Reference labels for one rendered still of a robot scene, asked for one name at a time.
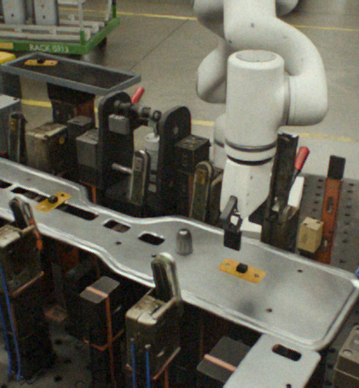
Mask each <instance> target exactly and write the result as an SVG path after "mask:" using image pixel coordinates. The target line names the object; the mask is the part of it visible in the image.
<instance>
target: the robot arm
mask: <svg viewBox="0 0 359 388"><path fill-rule="evenodd" d="M297 3H298V0H190V5H191V9H192V11H193V13H194V15H195V17H196V19H197V20H198V21H199V23H200V24H201V25H202V26H204V27H205V28H207V29H209V30H211V32H213V33H214V34H216V35H217V36H219V41H218V48H216V49H215V50H214V51H213V52H212V53H210V54H208V55H207V56H206V57H205V58H204V59H203V61H202V62H201V64H200V65H199V68H198V70H197V72H196V79H195V87H196V93H197V95H198V96H199V97H200V99H201V100H204V101H206V102H208V103H215V104H227V110H226V113H224V114H223V115H221V116H220V117H218V118H217V120H216V121H215V129H214V132H213V166H214V167H218V168H222V169H224V170H225V172H224V177H223V184H222V191H221V211H222V213H221V218H220V220H221V226H222V227H223V229H224V246H225V247H227V248H230V249H234V250H236V251H240V250H241V237H242V231H240V228H241V225H242V223H243V220H244V219H245V218H247V217H248V222H249V223H253V224H256V225H259V226H264V224H265V215H266V206H263V205H266V203H267V199H266V197H267V195H268V192H270V191H269V190H270V183H271V181H272V177H271V161H272V158H273V155H274V154H275V153H276V150H277V146H278V143H277V140H278V130H279V128H280V127H282V126H315V125H317V124H319V123H321V122H322V121H323V120H324V117H325V115H326V114H327V112H328V103H329V97H328V88H327V82H326V76H325V71H324V65H323V62H322V59H321V56H320V54H319V53H318V51H317V49H316V47H315V46H314V45H313V43H312V42H311V41H310V40H309V38H308V37H307V36H306V35H305V34H303V33H302V32H301V31H299V30H298V29H295V28H293V27H292V26H291V25H289V24H287V23H284V22H282V21H280V20H279V19H277V18H276V17H278V16H283V15H285V14H287V13H289V12H290V11H291V10H292V9H293V8H295V7H296V5H297ZM283 70H285V71H286V72H287V73H288V74H289V75H290V76H291V77H286V76H283ZM234 209H237V210H239V212H240V215H239V213H236V212H234ZM232 217H237V218H239V219H238V222H237V224H236V225H235V224H234V223H231V218H232Z"/></svg>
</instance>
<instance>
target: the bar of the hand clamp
mask: <svg viewBox="0 0 359 388"><path fill-rule="evenodd" d="M298 137H299V135H298V134H296V133H289V132H286V131H281V132H280V133H278V140H277V143H278V146H277V150H276V153H275V154H274V160H273V166H272V181H271V183H270V190H269V191H270V192H268V195H267V203H266V215H265V218H270V217H271V216H272V215H273V212H272V210H271V208H272V206H273V205H274V204H275V198H276V197H278V198H282V199H281V205H280V211H279V222H281V223H282V222H283V221H282V218H283V211H284V209H285V207H286V206H287V205H288V202H289V196H290V190H291V185H292V175H293V170H294V165H295V158H296V152H297V147H298Z"/></svg>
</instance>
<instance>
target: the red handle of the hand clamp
mask: <svg viewBox="0 0 359 388"><path fill-rule="evenodd" d="M309 152H310V150H309V149H308V147H306V146H301V147H300V148H299V150H298V153H297V155H296V158H295V165H294V170H293V175H292V185H291V189H292V187H293V185H294V182H295V180H296V178H297V176H298V174H299V173H300V172H301V170H302V168H303V166H304V164H305V161H306V159H307V156H308V154H309ZM281 199H282V198H278V197H277V199H276V202H275V204H274V205H273V206H272V208H271V210H272V212H273V213H275V214H276V215H279V211H280V205H281Z"/></svg>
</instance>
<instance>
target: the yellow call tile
mask: <svg viewBox="0 0 359 388"><path fill-rule="evenodd" d="M14 59H16V57H15V55H12V54H7V53H4V52H0V64H3V63H5V62H7V61H11V60H14Z"/></svg>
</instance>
